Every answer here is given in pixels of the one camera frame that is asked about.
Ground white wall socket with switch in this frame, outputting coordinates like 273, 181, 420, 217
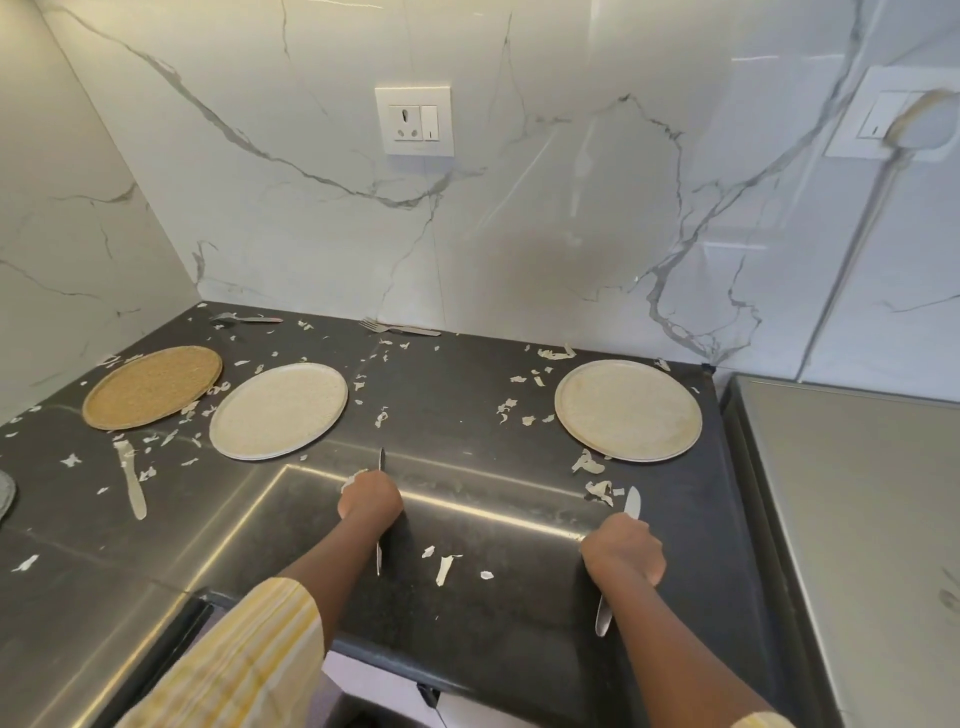
375, 84, 456, 158

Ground yellow striped sleeve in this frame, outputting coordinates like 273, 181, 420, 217
126, 577, 325, 728

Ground white cabinet front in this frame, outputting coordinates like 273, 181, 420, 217
318, 651, 462, 728

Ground person's left forearm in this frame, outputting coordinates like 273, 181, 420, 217
276, 519, 393, 603

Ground steel appliance top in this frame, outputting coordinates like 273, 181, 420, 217
720, 375, 960, 728

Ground cream round plate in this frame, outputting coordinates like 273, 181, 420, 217
208, 362, 349, 462
554, 359, 704, 463

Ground brown woven round placemat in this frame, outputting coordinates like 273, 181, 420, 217
81, 345, 224, 432

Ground steel table knife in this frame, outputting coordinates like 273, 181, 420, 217
594, 486, 644, 639
375, 448, 386, 577

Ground person's right forearm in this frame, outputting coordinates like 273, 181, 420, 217
597, 579, 785, 728

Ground scattered white paper scraps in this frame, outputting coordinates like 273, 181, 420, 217
0, 318, 673, 588

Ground person's right hand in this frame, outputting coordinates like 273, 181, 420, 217
580, 513, 668, 595

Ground person's left hand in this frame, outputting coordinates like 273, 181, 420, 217
337, 471, 405, 537

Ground white wall switch plate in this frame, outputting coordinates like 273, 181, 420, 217
823, 65, 960, 165

